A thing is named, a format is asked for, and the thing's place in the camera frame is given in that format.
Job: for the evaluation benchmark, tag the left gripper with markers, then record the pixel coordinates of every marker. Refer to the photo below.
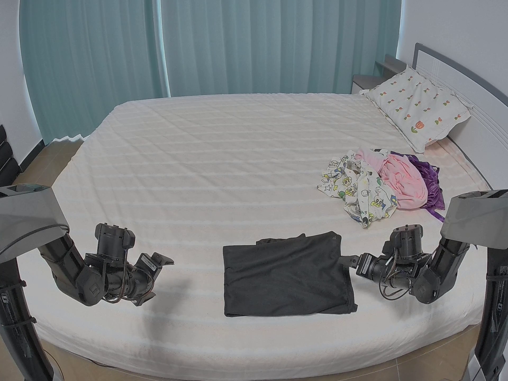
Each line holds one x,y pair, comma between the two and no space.
150,264

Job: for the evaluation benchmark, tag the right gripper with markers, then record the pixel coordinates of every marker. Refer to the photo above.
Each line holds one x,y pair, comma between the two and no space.
369,267

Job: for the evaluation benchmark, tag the black T-shirt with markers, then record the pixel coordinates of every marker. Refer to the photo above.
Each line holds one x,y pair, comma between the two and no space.
285,276

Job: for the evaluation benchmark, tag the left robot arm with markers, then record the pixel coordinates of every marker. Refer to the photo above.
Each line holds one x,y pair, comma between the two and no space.
27,208

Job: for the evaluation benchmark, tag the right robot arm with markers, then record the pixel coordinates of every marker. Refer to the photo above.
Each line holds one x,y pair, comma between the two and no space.
476,212

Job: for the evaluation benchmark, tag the bed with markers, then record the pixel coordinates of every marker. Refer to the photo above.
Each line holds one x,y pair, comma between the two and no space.
218,153

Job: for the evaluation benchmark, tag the white printed pyjama garment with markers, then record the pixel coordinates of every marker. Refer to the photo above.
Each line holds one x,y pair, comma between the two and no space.
357,193

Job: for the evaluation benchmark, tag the pink garment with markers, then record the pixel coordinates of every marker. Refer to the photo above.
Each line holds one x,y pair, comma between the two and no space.
403,183

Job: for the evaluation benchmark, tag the purple garment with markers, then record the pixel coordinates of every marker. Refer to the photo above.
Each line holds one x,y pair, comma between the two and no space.
432,189

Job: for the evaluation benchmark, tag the white printed pillow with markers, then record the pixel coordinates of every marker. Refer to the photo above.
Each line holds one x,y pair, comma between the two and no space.
416,105

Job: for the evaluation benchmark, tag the grey bedside table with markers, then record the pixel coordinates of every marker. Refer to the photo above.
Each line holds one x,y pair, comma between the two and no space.
367,82

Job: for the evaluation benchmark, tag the black chest of drawers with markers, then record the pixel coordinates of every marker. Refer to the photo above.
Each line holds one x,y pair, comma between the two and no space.
7,161

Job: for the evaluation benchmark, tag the blue-green curtain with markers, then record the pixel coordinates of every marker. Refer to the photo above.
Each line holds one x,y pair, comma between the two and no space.
95,54
277,34

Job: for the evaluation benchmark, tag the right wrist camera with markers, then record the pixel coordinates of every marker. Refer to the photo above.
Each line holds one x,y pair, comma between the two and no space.
387,248

